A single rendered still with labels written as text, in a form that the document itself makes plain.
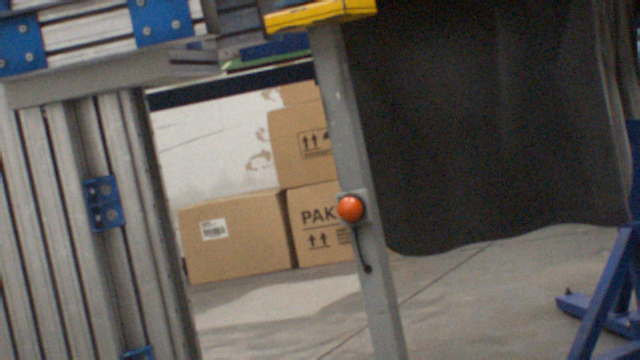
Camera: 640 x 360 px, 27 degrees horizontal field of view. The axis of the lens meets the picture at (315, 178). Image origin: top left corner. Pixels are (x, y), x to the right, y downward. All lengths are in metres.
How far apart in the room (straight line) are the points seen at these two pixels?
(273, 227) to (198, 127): 0.94
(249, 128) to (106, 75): 5.41
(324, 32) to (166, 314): 0.58
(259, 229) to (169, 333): 4.79
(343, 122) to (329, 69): 0.08
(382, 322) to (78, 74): 0.61
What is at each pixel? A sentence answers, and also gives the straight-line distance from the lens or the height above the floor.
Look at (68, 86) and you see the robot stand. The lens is 2.12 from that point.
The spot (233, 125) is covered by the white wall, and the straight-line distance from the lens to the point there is 7.53.
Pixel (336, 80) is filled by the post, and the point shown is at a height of 0.84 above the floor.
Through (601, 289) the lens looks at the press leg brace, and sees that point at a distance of 3.40.
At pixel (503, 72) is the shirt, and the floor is 0.80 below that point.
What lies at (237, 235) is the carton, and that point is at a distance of 7.07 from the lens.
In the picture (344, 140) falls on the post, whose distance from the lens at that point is 1.96.
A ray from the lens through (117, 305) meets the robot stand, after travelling 2.25.
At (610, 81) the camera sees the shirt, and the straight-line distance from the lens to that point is 2.24.
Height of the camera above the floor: 0.81
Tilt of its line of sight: 3 degrees down
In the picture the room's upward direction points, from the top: 12 degrees counter-clockwise
